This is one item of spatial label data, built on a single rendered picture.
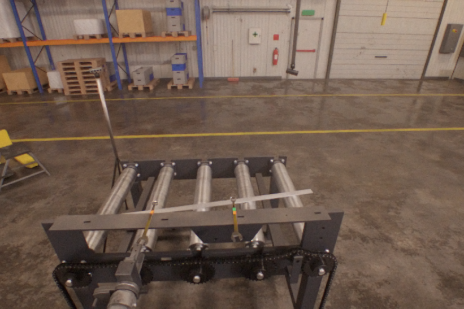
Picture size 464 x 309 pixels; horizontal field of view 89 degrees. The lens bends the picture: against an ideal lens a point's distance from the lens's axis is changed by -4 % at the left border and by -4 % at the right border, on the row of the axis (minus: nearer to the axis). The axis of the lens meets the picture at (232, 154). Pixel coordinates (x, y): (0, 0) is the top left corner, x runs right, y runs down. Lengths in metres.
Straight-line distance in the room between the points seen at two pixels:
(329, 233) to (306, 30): 9.40
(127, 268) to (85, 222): 0.41
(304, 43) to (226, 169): 8.66
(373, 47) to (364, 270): 9.76
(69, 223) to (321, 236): 1.13
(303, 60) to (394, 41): 3.59
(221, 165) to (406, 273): 1.87
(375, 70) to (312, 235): 10.73
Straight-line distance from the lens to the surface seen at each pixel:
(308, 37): 10.35
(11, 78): 10.92
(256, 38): 9.79
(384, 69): 11.92
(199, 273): 1.25
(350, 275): 2.54
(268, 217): 1.10
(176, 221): 1.10
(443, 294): 2.79
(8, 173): 4.28
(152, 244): 1.43
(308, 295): 1.60
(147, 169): 2.13
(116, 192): 1.82
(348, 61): 11.10
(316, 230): 1.26
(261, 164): 2.06
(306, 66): 10.47
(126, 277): 0.89
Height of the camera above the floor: 1.90
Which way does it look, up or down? 28 degrees down
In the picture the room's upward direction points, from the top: straight up
